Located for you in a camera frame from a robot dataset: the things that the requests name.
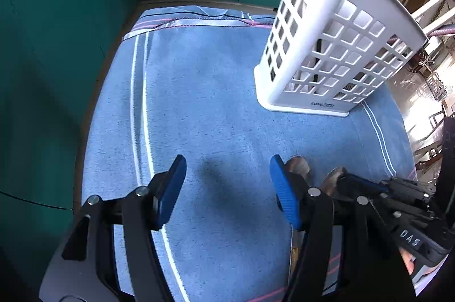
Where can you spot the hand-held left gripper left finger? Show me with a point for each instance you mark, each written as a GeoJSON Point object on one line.
{"type": "Point", "coordinates": [174, 181]}

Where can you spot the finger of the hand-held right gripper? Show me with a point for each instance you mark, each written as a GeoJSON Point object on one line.
{"type": "Point", "coordinates": [405, 209]}
{"type": "Point", "coordinates": [369, 183]}

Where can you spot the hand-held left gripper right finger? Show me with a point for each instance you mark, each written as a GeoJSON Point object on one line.
{"type": "Point", "coordinates": [284, 188]}

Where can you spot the silver metal spoon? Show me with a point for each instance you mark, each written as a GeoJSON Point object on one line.
{"type": "Point", "coordinates": [332, 181]}

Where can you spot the black chopstick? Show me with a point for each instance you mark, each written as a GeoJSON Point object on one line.
{"type": "Point", "coordinates": [316, 60]}

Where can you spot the white plastic utensil holder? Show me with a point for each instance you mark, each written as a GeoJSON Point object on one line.
{"type": "Point", "coordinates": [320, 39]}

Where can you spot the person's right hand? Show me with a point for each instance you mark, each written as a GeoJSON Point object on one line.
{"type": "Point", "coordinates": [410, 263]}

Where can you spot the blue striped cloth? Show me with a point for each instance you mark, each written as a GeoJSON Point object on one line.
{"type": "Point", "coordinates": [213, 110]}

